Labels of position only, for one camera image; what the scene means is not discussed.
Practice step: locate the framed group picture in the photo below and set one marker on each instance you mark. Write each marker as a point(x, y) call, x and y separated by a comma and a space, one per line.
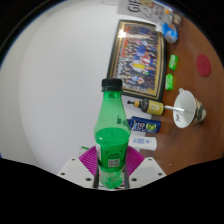
point(138, 58)

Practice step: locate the dark blue pump bottle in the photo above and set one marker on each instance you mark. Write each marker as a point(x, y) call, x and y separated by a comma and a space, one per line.
point(145, 125)

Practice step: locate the thin white straw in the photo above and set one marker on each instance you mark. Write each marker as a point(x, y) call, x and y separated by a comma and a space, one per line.
point(173, 108)

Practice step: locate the white mug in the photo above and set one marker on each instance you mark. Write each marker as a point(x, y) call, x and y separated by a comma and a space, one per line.
point(185, 108)

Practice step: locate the green plastic drink bottle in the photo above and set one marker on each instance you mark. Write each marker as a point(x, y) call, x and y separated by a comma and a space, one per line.
point(111, 140)

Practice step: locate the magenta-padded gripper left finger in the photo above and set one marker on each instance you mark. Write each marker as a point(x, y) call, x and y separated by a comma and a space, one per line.
point(88, 160)

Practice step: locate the flat round red coaster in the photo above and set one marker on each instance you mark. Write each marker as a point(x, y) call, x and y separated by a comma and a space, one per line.
point(203, 65)

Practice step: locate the small snack packet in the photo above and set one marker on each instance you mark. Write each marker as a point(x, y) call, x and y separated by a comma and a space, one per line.
point(176, 19)

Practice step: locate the brown pump bottle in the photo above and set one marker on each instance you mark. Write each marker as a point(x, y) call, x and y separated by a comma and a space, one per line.
point(150, 107)

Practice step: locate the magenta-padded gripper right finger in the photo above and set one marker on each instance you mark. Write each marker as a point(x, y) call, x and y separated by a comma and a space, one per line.
point(135, 160)

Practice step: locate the small green pack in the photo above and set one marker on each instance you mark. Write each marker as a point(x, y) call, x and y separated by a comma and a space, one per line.
point(173, 62)
point(169, 82)

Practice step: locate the blue tissue pack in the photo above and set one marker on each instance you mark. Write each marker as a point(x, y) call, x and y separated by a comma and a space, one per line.
point(170, 32)

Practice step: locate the white paper gift bag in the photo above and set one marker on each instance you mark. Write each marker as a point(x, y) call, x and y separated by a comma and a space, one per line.
point(140, 8)

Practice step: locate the white bottle with blue cap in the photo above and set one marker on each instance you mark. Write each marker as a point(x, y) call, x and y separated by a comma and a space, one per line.
point(143, 142)

